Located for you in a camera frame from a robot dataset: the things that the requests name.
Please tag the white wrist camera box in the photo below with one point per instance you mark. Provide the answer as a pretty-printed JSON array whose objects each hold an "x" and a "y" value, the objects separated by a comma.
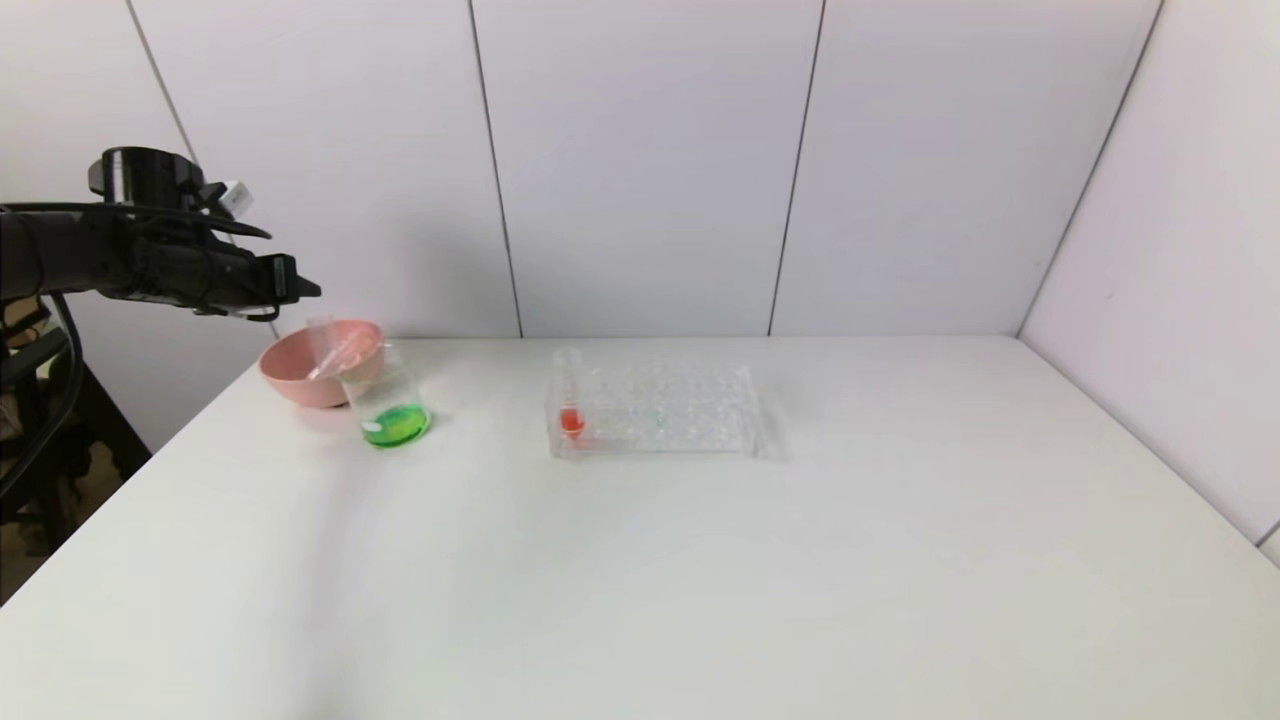
[{"x": 236, "y": 198}]

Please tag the clear glass beaker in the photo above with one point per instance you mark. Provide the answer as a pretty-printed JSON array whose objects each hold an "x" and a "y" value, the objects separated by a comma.
[{"x": 395, "y": 425}]

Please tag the pink plastic bowl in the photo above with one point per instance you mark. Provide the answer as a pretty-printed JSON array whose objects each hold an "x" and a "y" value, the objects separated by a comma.
[{"x": 295, "y": 370}]

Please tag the test tube with red pigment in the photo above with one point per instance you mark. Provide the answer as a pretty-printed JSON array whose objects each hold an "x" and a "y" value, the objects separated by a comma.
[{"x": 571, "y": 420}]

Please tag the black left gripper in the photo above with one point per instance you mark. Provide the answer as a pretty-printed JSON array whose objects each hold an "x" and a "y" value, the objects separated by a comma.
[{"x": 281, "y": 279}]

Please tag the test tube with blue pigment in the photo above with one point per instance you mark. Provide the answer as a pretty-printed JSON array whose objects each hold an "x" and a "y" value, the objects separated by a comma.
[{"x": 322, "y": 335}]

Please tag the test tube with yellow pigment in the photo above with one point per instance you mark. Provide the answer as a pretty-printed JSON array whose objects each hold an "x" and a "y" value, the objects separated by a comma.
[{"x": 350, "y": 352}]

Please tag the clear plastic test tube rack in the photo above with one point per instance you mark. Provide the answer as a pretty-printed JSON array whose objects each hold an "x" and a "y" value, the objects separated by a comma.
[{"x": 650, "y": 430}]

